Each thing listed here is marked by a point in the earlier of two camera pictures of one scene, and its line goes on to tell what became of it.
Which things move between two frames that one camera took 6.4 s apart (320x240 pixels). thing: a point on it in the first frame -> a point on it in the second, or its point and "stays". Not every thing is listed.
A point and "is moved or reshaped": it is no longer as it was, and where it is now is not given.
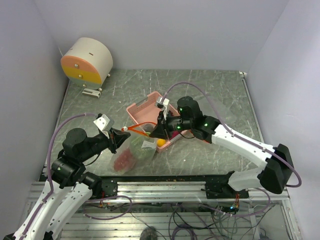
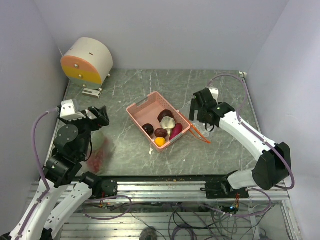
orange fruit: (160, 142) stays
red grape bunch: (125, 161) -> (95, 161)
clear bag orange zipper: (136, 150) is moved or reshaped
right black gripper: (161, 130) -> (194, 107)
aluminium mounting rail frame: (173, 210) stays
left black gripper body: (102, 141) -> (86, 125)
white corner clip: (242, 74) stays
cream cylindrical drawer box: (87, 61) stays
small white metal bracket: (92, 93) stays
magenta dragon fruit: (174, 133) stays
